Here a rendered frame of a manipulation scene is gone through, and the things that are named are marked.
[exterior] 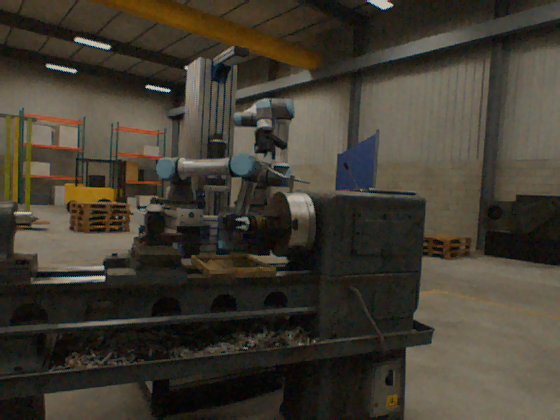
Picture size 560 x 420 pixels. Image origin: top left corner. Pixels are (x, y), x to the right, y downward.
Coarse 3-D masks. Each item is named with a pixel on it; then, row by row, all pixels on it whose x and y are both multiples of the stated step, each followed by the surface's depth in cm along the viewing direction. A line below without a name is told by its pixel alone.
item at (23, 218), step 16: (0, 208) 147; (16, 208) 152; (0, 224) 146; (16, 224) 152; (32, 224) 157; (0, 240) 147; (0, 256) 147; (16, 256) 154; (32, 256) 156; (0, 272) 144; (16, 272) 146; (32, 272) 151
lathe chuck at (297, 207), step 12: (276, 192) 200; (276, 204) 199; (288, 204) 187; (300, 204) 188; (288, 216) 186; (300, 216) 185; (300, 228) 185; (276, 240) 198; (288, 240) 186; (300, 240) 187; (276, 252) 198; (288, 252) 190; (300, 252) 192
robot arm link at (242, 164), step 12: (240, 156) 204; (252, 156) 207; (156, 168) 215; (168, 168) 212; (180, 168) 213; (192, 168) 212; (204, 168) 211; (216, 168) 210; (228, 168) 207; (240, 168) 204; (252, 168) 204
